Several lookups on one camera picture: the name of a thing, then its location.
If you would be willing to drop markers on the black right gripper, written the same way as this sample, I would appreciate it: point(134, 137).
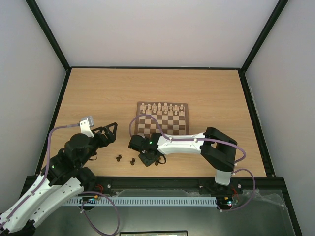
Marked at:
point(148, 157)

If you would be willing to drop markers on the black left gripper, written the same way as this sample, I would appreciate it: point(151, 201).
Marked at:
point(112, 137)

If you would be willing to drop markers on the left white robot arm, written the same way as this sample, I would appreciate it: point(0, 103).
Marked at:
point(63, 177)

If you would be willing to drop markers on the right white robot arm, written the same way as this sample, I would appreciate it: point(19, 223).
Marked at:
point(218, 149)

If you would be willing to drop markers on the wooden chess board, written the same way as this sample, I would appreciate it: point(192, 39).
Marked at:
point(147, 124)

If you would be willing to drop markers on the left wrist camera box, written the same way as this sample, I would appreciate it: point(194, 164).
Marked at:
point(87, 121)

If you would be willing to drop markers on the white slotted cable duct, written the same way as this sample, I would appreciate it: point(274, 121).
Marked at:
point(143, 201)

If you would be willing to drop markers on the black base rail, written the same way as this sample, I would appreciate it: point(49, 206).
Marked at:
point(204, 185)

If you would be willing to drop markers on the black left frame post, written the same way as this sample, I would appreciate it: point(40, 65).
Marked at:
point(33, 6)

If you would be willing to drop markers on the black corner frame post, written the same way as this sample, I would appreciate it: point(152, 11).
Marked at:
point(281, 4)

